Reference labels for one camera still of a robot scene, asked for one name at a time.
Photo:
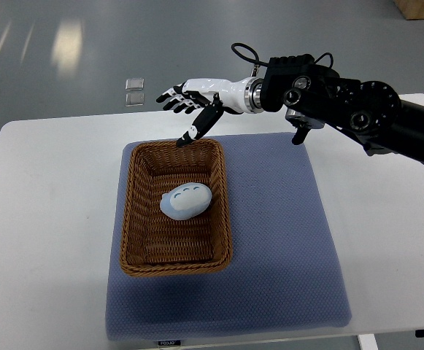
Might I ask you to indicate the brown wicker basket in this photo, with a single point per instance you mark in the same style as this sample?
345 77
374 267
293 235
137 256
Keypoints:
153 244

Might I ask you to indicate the white table leg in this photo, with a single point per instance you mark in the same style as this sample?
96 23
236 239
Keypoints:
367 342

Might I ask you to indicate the blue and white plush toy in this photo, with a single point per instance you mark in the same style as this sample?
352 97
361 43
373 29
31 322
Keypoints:
186 201

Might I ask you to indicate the cardboard box corner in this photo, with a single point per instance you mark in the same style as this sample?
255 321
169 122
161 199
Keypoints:
411 9

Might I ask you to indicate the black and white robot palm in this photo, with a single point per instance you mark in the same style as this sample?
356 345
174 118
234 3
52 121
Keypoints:
240 97

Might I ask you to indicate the blue textured cushion mat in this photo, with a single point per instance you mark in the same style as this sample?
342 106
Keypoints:
284 274

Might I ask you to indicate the upper metal floor plate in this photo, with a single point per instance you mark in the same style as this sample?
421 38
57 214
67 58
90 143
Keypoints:
134 84

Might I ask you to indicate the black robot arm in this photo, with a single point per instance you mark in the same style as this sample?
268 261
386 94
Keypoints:
370 113

